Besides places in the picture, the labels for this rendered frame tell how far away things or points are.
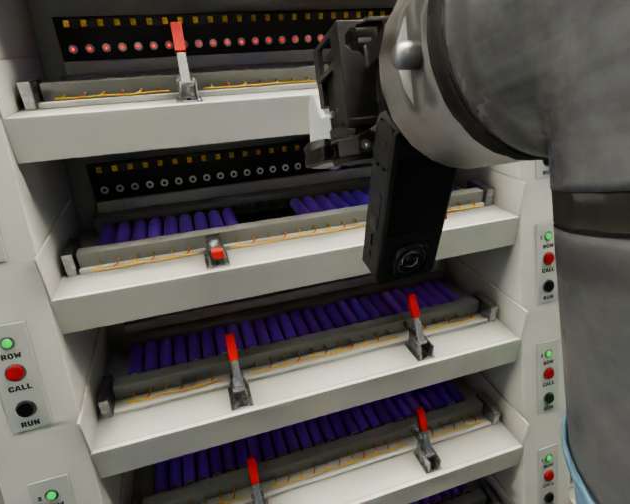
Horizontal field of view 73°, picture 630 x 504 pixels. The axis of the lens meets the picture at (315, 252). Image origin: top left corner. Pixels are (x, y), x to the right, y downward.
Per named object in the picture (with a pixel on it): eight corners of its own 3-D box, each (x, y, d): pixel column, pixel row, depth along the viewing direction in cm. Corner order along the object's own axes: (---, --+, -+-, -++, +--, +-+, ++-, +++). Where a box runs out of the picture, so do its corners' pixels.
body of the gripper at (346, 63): (402, 50, 32) (518, -38, 20) (413, 165, 33) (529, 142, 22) (305, 55, 30) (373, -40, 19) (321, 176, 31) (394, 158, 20)
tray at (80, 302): (514, 244, 62) (527, 182, 58) (62, 335, 47) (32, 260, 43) (439, 200, 80) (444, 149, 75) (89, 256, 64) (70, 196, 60)
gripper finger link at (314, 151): (341, 143, 36) (392, 123, 28) (343, 164, 36) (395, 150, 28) (288, 148, 35) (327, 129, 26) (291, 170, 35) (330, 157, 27)
